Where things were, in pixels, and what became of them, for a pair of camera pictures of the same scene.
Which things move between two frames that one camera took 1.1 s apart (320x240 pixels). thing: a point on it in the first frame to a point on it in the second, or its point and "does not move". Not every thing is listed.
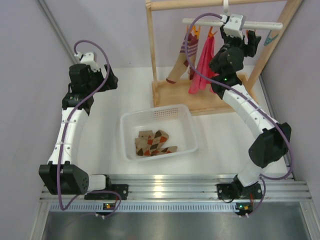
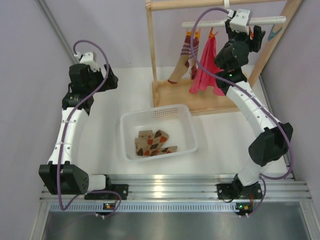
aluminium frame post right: x=286 y=158 does not move
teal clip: x=268 y=39 to x=272 y=34
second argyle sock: x=144 y=142 does not move
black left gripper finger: x=111 y=81 does not move
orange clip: x=197 y=32 to x=188 y=33
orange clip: x=210 y=34 does not move
